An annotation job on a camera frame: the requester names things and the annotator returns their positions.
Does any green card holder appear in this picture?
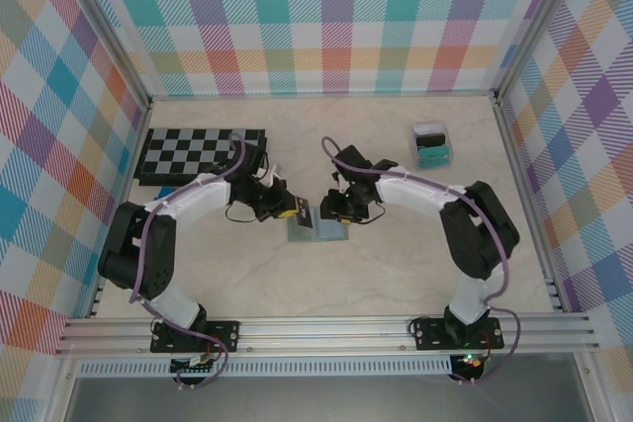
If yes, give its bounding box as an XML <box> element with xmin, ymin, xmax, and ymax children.
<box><xmin>285</xmin><ymin>212</ymin><xmax>352</xmax><ymax>245</ymax></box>

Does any teal card in box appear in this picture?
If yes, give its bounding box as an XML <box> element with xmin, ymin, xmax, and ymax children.
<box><xmin>417</xmin><ymin>145</ymin><xmax>452</xmax><ymax>166</ymax></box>

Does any black card in box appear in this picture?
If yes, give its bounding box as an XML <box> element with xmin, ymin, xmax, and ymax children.
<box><xmin>414</xmin><ymin>130</ymin><xmax>447</xmax><ymax>149</ymax></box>

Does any clear plastic card box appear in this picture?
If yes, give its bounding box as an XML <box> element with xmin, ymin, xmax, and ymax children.
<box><xmin>410</xmin><ymin>122</ymin><xmax>453</xmax><ymax>170</ymax></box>

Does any black and silver chessboard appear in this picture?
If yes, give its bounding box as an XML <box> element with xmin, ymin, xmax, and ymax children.
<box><xmin>133</xmin><ymin>127</ymin><xmax>270</xmax><ymax>188</ymax></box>

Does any small circuit board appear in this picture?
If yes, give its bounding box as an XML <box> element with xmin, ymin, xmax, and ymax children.
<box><xmin>169</xmin><ymin>353</ymin><xmax>220</xmax><ymax>375</ymax></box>

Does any grey metal panel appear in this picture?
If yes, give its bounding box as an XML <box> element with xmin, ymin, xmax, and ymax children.
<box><xmin>63</xmin><ymin>376</ymin><xmax>594</xmax><ymax>422</ymax></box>

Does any circuit board with LED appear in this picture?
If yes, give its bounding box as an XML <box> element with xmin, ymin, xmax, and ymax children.
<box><xmin>453</xmin><ymin>351</ymin><xmax>487</xmax><ymax>370</ymax></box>

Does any thin black left gripper cable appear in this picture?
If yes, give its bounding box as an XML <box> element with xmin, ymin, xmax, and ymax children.
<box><xmin>225</xmin><ymin>201</ymin><xmax>263</xmax><ymax>223</ymax></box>

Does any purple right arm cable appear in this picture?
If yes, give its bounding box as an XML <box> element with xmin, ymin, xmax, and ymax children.
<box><xmin>319</xmin><ymin>135</ymin><xmax>521</xmax><ymax>388</ymax></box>

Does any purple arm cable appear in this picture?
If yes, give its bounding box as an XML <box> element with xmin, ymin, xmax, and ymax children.
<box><xmin>128</xmin><ymin>132</ymin><xmax>249</xmax><ymax>391</ymax></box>
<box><xmin>319</xmin><ymin>135</ymin><xmax>521</xmax><ymax>388</ymax></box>

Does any aluminium back rail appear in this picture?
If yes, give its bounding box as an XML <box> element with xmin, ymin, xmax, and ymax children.
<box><xmin>146</xmin><ymin>89</ymin><xmax>499</xmax><ymax>101</ymax></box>

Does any long aluminium mounting rail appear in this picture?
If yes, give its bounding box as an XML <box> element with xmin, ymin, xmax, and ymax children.
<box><xmin>54</xmin><ymin>312</ymin><xmax>603</xmax><ymax>357</ymax></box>

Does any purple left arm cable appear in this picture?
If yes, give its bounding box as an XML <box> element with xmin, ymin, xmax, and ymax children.
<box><xmin>128</xmin><ymin>132</ymin><xmax>249</xmax><ymax>391</ymax></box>

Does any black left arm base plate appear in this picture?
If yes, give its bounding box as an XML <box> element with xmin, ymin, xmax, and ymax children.
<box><xmin>149</xmin><ymin>319</ymin><xmax>242</xmax><ymax>355</ymax></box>

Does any aluminium side rail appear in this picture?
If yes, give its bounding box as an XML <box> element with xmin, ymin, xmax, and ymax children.
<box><xmin>87</xmin><ymin>100</ymin><xmax>152</xmax><ymax>319</ymax></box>
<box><xmin>494</xmin><ymin>95</ymin><xmax>566</xmax><ymax>315</ymax></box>

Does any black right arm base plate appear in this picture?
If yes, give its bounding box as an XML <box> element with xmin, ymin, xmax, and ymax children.
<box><xmin>410</xmin><ymin>315</ymin><xmax>504</xmax><ymax>353</ymax></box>

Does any perforated cable duct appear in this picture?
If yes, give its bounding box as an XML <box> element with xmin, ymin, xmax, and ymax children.
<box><xmin>76</xmin><ymin>360</ymin><xmax>459</xmax><ymax>379</ymax></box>

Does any aluminium frame post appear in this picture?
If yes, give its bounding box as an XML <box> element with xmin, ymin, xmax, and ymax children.
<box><xmin>57</xmin><ymin>0</ymin><xmax>152</xmax><ymax>112</ymax></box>
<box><xmin>493</xmin><ymin>0</ymin><xmax>590</xmax><ymax>106</ymax></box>

